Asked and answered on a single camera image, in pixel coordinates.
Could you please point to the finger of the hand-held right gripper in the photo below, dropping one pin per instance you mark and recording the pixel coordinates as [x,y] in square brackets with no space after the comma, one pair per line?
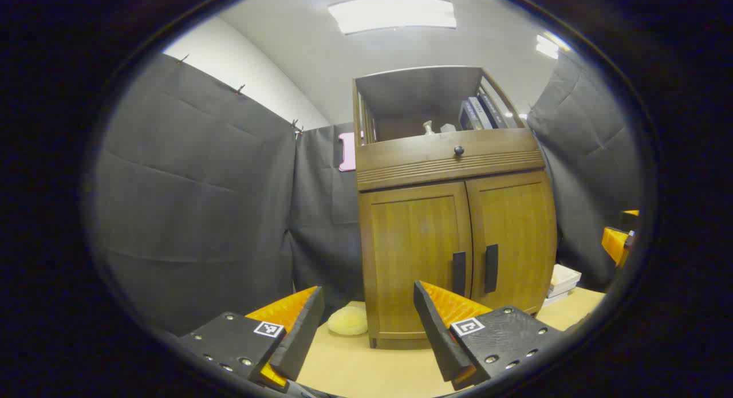
[630,219]
[617,243]

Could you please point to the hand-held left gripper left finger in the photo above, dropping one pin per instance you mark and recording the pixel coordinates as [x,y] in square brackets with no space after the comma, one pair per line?
[300,341]

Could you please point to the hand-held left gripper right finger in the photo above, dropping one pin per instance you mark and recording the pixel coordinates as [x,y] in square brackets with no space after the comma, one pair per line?
[438,341]

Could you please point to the wooden cabinet door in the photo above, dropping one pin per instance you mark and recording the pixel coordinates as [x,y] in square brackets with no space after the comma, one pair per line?
[412,255]
[524,237]

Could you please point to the wooden double-door shoe cabinet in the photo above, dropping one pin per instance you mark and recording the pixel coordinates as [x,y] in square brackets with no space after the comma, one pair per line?
[412,94]

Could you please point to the wooden cabinet drawer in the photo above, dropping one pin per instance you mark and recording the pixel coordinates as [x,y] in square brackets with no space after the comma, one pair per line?
[412,157]

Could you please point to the thick white book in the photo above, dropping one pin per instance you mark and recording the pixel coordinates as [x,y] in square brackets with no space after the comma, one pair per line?
[566,276]

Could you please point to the thin grey book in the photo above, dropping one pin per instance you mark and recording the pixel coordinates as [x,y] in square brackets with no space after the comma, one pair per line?
[558,293]

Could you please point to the flat white book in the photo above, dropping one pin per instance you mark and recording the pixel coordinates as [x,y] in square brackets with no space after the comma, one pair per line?
[552,300]

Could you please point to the black backdrop cloth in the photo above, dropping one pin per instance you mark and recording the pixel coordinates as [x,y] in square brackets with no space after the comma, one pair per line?
[194,203]

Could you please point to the upright dark book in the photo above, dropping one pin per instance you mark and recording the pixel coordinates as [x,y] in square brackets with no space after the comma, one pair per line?
[480,113]
[467,116]
[493,109]

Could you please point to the small ceiling light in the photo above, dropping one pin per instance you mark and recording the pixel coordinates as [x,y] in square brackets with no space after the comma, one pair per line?
[547,46]

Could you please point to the small white ornament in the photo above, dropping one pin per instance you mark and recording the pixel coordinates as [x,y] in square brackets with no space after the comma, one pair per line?
[448,127]

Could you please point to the small pale vase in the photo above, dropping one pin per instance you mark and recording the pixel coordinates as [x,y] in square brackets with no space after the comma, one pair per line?
[428,127]

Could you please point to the rectangular ceiling light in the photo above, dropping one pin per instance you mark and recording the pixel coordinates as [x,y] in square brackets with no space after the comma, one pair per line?
[392,14]

